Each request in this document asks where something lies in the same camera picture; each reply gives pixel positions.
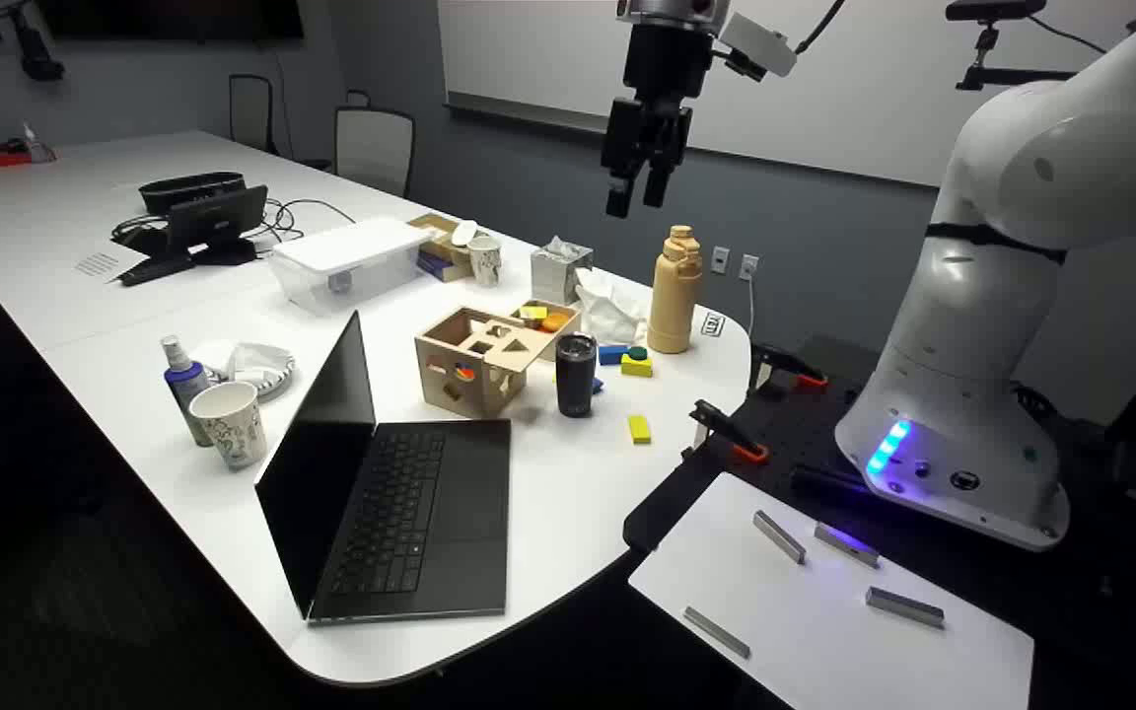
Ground wooden shape sorter cube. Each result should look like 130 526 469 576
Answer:
409 304 564 421

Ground white plastic container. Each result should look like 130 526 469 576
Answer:
266 212 429 316

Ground clear plastic bag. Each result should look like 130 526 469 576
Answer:
575 263 660 350

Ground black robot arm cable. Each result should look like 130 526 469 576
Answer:
785 0 853 58

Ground open cardboard box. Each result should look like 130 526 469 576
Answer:
405 211 501 286

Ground patterned paper cup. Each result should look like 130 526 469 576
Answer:
184 379 270 474

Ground black orange clamp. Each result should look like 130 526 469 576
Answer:
749 342 832 399
688 396 773 468

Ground blue spray bottle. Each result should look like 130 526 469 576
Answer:
158 330 216 449

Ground black laptop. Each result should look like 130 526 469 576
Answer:
254 307 515 629

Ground grey metal strip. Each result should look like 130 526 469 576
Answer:
862 583 951 633
682 603 753 664
811 522 882 572

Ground black oblong case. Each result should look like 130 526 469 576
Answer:
137 169 250 219

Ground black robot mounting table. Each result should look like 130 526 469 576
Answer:
618 330 1136 710

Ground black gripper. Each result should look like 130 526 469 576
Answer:
596 16 718 220

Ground grey mesh office chair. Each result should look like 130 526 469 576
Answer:
330 104 418 199
226 73 281 156

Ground grey white tissue box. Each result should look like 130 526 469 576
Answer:
530 232 596 307

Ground black desk phone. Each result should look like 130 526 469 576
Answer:
109 182 273 288

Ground white paper cup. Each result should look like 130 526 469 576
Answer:
465 230 504 288

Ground white wall whiteboard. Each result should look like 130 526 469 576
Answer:
435 0 1124 191

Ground black camera stand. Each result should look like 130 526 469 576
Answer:
941 0 1075 95

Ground white flat board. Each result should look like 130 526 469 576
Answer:
626 468 1039 710

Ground black tumbler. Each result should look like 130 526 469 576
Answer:
551 330 598 421

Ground tan water bottle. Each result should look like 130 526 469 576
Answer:
646 220 706 358

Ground tangled thin cables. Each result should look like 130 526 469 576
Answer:
250 195 360 249

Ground wooden tray with blocks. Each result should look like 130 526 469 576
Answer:
509 296 584 338

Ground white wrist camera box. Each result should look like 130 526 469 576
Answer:
718 12 799 85

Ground black wall television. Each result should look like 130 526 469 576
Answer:
37 0 308 45

